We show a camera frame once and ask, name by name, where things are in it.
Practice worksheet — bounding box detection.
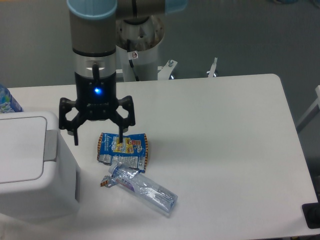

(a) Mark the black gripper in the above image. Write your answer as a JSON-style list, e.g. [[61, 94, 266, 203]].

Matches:
[[58, 73, 136, 146]]

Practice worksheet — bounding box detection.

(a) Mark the white trash can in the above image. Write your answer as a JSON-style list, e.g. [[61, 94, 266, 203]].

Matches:
[[0, 111, 80, 220]]

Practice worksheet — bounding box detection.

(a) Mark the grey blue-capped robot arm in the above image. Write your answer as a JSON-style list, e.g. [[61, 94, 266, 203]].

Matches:
[[58, 0, 188, 145]]

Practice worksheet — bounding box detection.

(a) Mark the blue snack wrapper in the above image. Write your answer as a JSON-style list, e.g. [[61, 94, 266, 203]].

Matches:
[[97, 132, 149, 173]]

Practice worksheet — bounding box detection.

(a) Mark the small torn wrapper piece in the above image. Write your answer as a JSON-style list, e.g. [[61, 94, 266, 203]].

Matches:
[[100, 174, 117, 188]]

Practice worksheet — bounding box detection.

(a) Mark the blue drink bottle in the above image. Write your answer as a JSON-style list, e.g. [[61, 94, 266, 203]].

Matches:
[[0, 84, 24, 114]]

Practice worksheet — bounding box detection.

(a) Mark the crushed clear plastic bottle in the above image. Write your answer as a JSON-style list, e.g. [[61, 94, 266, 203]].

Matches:
[[108, 163, 178, 215]]

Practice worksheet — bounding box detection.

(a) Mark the black table clamp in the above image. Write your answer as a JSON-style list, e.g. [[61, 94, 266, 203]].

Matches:
[[302, 202, 320, 229]]

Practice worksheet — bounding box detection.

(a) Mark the black cable on pedestal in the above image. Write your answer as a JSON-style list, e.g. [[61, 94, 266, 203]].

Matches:
[[126, 38, 140, 82]]

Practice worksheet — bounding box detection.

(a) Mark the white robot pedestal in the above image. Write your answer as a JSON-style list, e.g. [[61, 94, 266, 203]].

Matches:
[[116, 15, 178, 82]]

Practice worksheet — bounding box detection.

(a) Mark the white frame at right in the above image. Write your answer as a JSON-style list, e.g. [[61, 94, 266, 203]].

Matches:
[[295, 84, 320, 133]]

